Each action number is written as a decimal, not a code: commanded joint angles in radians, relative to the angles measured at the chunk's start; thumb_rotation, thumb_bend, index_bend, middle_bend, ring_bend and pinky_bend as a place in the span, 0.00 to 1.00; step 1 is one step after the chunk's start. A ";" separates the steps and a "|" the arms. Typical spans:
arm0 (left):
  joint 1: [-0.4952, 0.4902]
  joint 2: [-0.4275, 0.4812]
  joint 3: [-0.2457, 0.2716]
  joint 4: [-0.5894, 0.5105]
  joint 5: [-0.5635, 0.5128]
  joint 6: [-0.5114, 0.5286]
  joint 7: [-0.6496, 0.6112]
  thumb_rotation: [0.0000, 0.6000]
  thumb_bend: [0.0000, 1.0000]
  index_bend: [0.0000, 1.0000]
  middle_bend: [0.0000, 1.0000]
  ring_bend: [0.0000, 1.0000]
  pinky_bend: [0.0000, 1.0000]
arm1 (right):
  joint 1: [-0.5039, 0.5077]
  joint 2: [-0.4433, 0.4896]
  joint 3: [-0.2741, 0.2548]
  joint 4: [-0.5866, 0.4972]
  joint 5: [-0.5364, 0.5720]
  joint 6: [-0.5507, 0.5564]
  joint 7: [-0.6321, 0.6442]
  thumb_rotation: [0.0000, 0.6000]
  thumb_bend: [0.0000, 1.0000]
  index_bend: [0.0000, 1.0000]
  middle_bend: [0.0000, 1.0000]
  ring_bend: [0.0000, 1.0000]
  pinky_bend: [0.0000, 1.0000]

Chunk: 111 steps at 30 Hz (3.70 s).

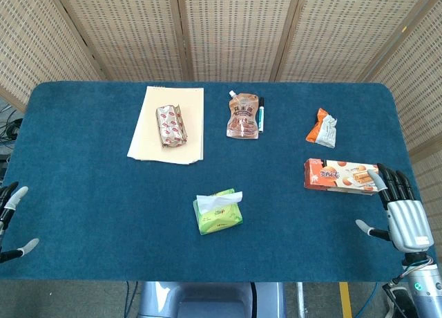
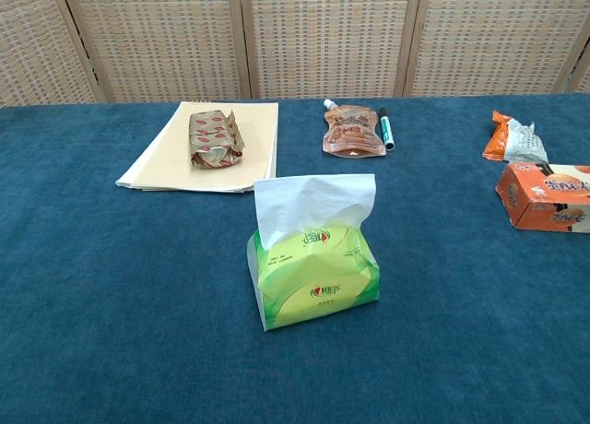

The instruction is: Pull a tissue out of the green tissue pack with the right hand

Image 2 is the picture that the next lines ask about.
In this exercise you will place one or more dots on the white tissue sheet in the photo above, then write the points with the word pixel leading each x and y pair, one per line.
pixel 309 203

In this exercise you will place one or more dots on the yellow green tissue pack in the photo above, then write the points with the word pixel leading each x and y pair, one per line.
pixel 318 281

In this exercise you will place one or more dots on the orange spouted drink pouch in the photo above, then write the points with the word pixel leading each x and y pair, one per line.
pixel 351 133

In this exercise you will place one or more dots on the brown red-print wrapped package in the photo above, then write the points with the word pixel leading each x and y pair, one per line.
pixel 214 138

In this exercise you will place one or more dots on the green black marker pen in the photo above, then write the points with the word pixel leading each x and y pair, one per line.
pixel 386 129

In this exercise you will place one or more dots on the beige paper notepad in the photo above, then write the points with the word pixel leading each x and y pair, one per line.
pixel 170 166

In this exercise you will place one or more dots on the woven wooden folding screen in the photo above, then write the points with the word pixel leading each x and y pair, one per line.
pixel 322 37

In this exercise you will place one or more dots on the blue table cloth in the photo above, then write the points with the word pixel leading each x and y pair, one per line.
pixel 138 304

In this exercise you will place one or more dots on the orange crumpled snack bag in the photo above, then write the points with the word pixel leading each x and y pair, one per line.
pixel 511 138

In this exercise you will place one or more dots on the orange cardboard box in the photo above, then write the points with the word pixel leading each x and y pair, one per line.
pixel 548 198

